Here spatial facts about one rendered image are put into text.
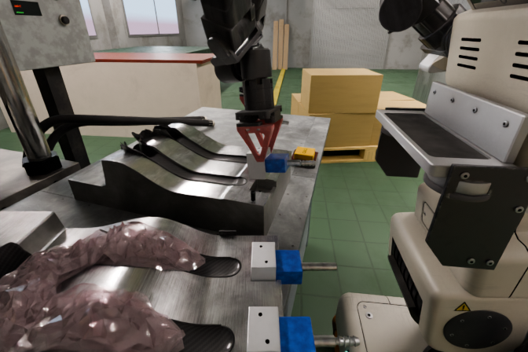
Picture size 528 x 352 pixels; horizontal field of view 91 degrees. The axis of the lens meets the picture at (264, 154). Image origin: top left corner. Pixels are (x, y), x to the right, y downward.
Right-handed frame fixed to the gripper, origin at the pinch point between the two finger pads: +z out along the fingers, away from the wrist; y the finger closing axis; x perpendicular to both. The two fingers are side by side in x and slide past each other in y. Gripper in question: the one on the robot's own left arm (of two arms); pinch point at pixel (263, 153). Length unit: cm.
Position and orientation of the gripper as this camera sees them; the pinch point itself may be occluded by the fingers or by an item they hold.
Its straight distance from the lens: 52.7
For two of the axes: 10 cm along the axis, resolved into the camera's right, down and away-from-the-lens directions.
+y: -2.9, 2.8, -9.2
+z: 0.9, 9.6, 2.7
